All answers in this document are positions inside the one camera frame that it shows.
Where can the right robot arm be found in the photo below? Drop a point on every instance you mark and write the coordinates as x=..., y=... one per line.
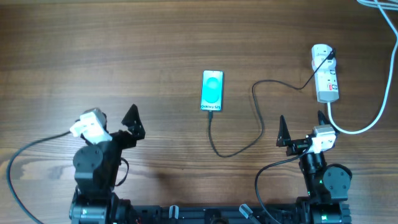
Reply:
x=327, y=184

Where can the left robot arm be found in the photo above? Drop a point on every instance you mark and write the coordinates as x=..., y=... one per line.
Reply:
x=96, y=168

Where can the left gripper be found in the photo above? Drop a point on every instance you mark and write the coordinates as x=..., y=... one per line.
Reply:
x=129, y=139

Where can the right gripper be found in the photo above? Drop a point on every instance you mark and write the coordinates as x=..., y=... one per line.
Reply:
x=285, y=140

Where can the Galaxy S25 smartphone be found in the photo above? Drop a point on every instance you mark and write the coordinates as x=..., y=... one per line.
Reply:
x=212, y=90

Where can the white power strip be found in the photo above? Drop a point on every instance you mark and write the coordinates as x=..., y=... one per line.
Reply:
x=326, y=85

